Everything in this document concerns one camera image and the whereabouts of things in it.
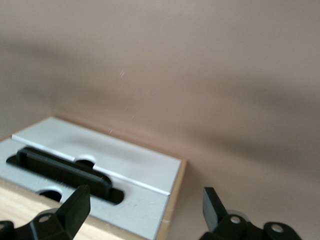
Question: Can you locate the brown table cloth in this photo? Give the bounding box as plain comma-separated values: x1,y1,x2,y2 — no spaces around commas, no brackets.
0,0,320,240

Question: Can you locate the plain white drawer front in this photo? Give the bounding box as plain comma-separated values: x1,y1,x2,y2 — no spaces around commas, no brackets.
11,116,183,196

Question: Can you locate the wooden drawer cabinet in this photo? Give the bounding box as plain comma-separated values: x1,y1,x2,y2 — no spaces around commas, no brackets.
0,114,188,240

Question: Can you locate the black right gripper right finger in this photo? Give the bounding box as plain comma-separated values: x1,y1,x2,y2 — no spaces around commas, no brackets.
200,186,301,240

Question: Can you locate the white drawer with black handle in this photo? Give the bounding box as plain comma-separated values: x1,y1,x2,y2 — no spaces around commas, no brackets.
0,138,171,239

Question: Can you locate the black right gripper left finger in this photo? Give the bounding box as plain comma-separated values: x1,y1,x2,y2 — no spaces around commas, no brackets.
0,185,92,240

